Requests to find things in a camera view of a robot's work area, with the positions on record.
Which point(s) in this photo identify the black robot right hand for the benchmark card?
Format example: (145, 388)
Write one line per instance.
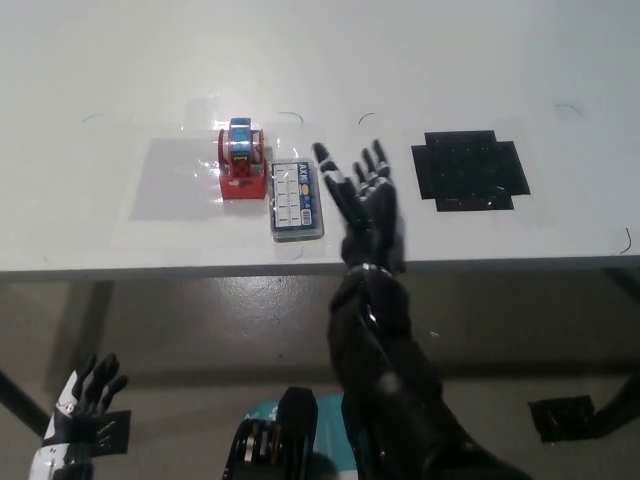
(375, 220)

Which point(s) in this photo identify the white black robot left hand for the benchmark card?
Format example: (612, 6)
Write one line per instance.
(75, 415)

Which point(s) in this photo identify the clear plastic screw box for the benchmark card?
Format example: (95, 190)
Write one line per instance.
(295, 200)

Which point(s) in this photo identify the black floor tape marker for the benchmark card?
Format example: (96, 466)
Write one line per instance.
(112, 432)
(562, 417)

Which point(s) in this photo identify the black tape patch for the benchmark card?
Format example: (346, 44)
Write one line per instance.
(470, 170)

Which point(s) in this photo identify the red tape dispenser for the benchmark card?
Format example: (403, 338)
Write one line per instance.
(241, 170)

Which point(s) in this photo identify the black table leg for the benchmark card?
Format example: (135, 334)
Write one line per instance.
(17, 402)

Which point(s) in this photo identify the black ribbed robot body block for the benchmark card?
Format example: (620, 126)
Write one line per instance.
(280, 445)

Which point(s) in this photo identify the robot torso base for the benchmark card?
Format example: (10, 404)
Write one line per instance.
(330, 435)

